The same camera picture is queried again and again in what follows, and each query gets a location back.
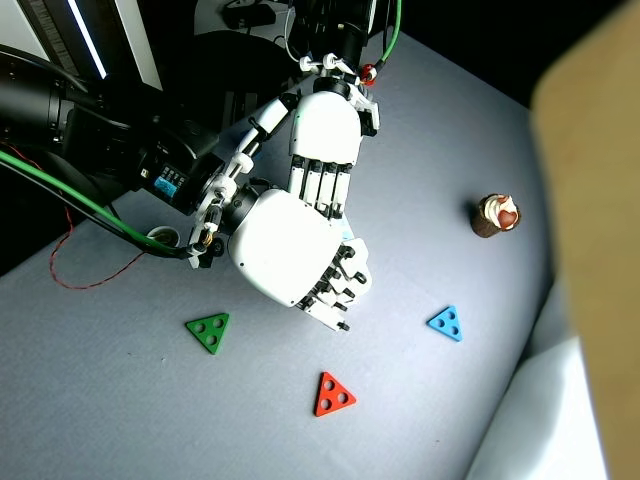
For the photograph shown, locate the white backdrop cloth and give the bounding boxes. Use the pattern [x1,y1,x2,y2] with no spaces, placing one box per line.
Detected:
[464,279,609,480]

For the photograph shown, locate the red triangle block with holes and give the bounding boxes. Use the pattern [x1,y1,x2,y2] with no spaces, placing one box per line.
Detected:
[313,371,358,418]

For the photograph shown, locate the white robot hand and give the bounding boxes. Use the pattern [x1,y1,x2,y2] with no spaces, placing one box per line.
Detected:
[234,89,381,224]
[227,188,371,334]

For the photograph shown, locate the black power adapter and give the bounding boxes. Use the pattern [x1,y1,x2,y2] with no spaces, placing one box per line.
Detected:
[222,0,277,29]

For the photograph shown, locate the blurred tan board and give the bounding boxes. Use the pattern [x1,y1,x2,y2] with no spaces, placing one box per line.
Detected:
[530,0,640,480]

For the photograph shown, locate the white panel with light strip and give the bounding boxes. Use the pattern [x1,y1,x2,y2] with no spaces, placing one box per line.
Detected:
[0,0,164,91]

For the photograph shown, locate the green triangle block with holes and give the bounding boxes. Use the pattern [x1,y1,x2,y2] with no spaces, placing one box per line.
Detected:
[185,312,232,356]

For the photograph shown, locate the small white sauce cup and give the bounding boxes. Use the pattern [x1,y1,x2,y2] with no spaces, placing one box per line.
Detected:
[147,225,180,249]

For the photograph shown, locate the blue triangle block with holes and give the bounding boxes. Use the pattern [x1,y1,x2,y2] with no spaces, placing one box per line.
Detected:
[426,305,464,344]

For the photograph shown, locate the grey tablecloth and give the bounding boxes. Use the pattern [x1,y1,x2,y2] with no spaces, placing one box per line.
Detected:
[0,32,556,480]

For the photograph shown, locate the toy chocolate cupcake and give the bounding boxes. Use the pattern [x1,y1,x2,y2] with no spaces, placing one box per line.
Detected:
[470,193,522,239]

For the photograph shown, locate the black chair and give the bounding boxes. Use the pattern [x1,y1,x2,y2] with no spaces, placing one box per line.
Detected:
[187,29,301,134]

